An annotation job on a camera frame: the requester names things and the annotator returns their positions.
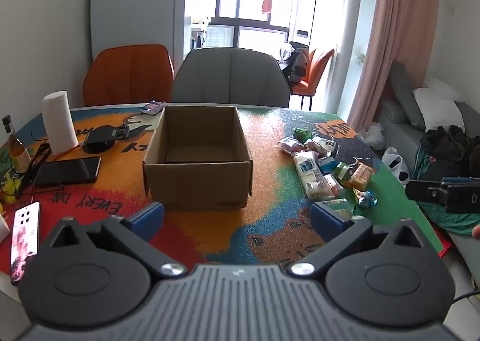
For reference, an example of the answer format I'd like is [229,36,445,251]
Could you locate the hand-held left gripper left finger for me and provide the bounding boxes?
[49,201,187,278]

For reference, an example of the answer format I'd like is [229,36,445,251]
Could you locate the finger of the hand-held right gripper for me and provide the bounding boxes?
[406,179,449,207]

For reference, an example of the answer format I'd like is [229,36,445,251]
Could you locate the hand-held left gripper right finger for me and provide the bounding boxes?
[290,201,428,277]

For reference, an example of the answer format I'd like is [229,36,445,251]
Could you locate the brown cardboard box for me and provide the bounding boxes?
[142,105,253,212]

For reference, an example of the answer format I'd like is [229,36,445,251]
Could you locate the pale yellow snack packet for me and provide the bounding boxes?
[322,197,355,219]

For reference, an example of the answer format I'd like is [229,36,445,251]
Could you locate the green cloth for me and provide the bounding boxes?
[412,146,480,236]

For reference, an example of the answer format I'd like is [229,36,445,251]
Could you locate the large white blue-label snack pack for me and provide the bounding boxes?
[293,151,335,201]

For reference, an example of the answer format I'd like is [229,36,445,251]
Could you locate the blue foil candy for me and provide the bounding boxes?
[353,189,378,209]

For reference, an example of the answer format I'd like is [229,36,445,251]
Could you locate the pile of dark clothes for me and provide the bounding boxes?
[420,125,480,186]

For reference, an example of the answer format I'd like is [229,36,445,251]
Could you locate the small green snack packet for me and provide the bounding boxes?
[335,162,355,181]

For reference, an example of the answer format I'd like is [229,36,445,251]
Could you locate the blue snack packet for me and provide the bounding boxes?
[318,156,340,173]

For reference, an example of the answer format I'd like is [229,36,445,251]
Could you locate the orange snack packet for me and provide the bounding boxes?
[343,163,377,191]

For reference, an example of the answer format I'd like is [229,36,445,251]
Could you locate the colourful printed table mat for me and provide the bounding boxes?
[0,104,445,283]

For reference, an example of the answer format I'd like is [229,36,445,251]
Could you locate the grey sofa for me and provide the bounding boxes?
[379,61,480,289]

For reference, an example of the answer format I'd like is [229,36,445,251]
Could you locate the white and black snack packet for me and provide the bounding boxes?
[317,136,338,157]

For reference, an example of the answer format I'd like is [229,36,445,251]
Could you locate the crumpled white plastic bag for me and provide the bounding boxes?
[358,121,386,150]

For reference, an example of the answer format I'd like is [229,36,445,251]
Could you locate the clear packet with purple pastry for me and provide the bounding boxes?
[278,137,306,154]

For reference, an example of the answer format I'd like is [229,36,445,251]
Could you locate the white pillow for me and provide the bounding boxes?
[412,77,466,132]

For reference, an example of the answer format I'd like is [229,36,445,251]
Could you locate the black phone stand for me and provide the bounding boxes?
[83,125,130,151]

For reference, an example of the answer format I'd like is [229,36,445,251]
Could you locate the black smartphone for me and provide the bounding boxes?
[33,156,102,187]

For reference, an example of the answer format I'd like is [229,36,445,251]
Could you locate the purple and white snack packet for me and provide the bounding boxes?
[140,101,167,115]

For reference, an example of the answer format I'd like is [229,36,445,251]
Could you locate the white smartphone with pink screen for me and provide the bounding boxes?
[10,201,41,286]

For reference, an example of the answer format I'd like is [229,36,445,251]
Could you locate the white paper towel roll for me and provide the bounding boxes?
[41,90,79,156]

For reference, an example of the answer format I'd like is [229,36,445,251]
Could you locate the yellow toy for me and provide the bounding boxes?
[0,172,23,206]

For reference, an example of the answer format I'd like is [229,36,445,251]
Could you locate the orange upholstered chair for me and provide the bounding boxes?
[83,44,175,107]

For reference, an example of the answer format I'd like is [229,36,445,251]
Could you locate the orange dining chair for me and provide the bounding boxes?
[292,48,335,111]

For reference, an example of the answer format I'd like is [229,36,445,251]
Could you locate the glass bottle with amber liquid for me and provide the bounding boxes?
[1,115,32,172]

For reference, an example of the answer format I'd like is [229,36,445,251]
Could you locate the black backpack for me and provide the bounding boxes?
[279,41,310,85]

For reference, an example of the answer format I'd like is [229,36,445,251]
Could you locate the pink curtain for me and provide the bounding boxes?
[347,0,441,133]

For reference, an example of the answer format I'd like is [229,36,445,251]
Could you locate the grey upholstered chair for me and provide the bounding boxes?
[172,47,291,109]

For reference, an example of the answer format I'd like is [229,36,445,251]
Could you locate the grey leaning board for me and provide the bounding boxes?
[90,0,181,64]

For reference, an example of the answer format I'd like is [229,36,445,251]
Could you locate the white plastic bag with handles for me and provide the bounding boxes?
[382,146,411,187]

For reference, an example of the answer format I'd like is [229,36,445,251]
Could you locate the red and black cables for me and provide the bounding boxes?
[15,131,81,199]

